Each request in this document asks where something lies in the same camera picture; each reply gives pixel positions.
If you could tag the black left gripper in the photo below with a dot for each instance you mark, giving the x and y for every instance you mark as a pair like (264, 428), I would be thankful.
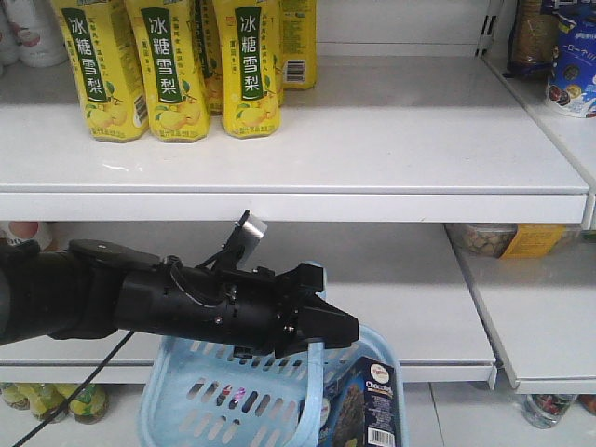
(259, 313)

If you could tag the dark blue Chocofello cookie box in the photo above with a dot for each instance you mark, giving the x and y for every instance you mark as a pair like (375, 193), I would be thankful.
(364, 407)

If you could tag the light blue plastic basket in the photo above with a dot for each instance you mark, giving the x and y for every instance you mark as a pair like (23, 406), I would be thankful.
(200, 394)

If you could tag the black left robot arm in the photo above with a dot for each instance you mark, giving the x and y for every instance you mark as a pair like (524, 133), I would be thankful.
(95, 288)

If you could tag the white store shelving unit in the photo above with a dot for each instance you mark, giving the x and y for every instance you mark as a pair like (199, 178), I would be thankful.
(412, 124)

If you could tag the yellow pear drink bottle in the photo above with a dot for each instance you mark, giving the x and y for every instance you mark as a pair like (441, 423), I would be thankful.
(174, 87)
(104, 60)
(249, 42)

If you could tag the blue cookie cup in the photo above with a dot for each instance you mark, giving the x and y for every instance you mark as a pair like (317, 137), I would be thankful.
(570, 87)

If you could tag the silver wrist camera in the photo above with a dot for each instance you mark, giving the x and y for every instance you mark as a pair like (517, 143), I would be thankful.
(249, 230)

